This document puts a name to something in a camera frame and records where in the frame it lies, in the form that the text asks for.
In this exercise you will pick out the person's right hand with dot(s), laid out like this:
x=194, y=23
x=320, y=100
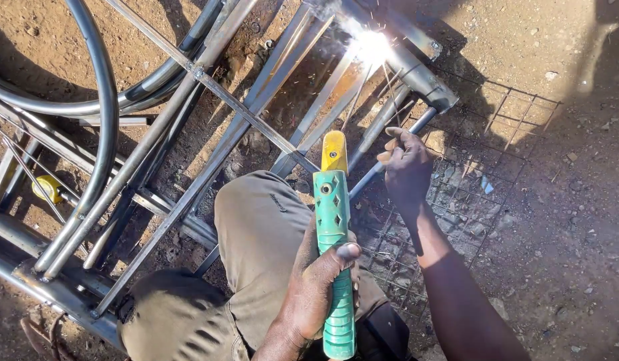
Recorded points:
x=408, y=168

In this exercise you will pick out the person's left hand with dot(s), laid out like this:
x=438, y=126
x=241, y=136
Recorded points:
x=309, y=286

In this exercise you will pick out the person's right fingers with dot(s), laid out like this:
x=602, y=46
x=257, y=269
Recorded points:
x=392, y=145

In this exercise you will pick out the thin spare welding rod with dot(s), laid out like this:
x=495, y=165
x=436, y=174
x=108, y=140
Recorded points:
x=391, y=95
x=389, y=83
x=400, y=113

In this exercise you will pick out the green yellow welding electrode holder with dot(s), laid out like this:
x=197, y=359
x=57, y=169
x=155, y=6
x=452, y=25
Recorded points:
x=334, y=240

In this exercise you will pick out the burning welding electrode rod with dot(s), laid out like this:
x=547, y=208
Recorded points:
x=356, y=98

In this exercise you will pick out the thick round steel pipe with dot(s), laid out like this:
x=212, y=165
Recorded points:
x=414, y=75

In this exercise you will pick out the person's khaki trousers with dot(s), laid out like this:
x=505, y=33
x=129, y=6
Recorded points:
x=259, y=240

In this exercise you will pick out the person's black shoe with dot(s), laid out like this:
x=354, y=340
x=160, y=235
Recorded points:
x=387, y=333

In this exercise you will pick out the curved grey steel pipe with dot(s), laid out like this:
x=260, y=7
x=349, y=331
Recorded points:
x=106, y=125
x=64, y=106

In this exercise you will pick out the small yellow round object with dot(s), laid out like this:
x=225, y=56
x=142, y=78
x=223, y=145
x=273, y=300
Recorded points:
x=46, y=188

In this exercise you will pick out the brown worn sandal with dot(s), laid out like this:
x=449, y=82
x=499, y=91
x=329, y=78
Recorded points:
x=41, y=338

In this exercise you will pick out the welded square tube steel frame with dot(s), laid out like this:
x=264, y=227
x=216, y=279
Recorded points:
x=234, y=128

